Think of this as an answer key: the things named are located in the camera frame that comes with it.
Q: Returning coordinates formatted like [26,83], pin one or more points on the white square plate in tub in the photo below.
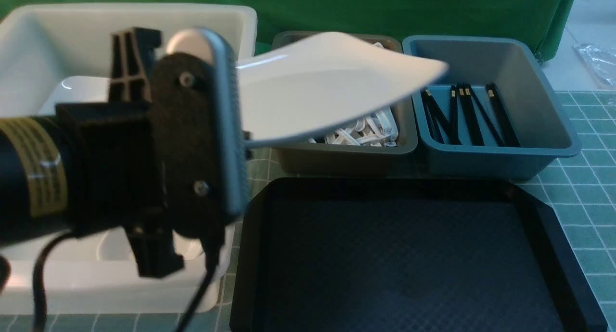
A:
[76,89]

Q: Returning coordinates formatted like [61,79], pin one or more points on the small white square bowl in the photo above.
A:
[115,246]

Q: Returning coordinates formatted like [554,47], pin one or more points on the large white square plate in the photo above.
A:
[320,83]

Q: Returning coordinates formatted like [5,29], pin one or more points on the large white plastic tub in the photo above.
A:
[43,44]

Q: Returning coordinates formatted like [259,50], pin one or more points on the green backdrop cloth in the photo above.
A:
[537,23]

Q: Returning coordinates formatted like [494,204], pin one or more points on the black plastic serving tray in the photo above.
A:
[349,254]

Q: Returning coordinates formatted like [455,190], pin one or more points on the black chopstick middle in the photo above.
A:
[470,117]

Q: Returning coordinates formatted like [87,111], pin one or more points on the clear plastic bag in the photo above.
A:
[600,62]

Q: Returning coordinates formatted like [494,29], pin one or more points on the black chopstick centre right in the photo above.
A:
[494,133]

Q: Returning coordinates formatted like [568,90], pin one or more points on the brown-grey spoon bin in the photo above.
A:
[309,159]

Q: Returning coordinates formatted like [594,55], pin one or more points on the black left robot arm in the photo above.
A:
[35,187]

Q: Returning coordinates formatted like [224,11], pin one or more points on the black chopstick far left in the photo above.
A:
[432,115]

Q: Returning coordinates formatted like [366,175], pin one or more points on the black chopstick far right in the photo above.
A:
[508,134]

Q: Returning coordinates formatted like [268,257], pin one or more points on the white spoon right side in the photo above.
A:
[388,124]

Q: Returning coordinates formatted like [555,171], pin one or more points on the blue-grey chopstick bin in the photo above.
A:
[541,125]

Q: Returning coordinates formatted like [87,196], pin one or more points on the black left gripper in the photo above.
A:
[147,157]

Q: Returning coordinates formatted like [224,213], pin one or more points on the black chopstick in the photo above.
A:
[432,115]
[453,116]
[494,133]
[470,117]
[508,134]

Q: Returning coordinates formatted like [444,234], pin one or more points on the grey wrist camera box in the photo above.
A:
[226,120]

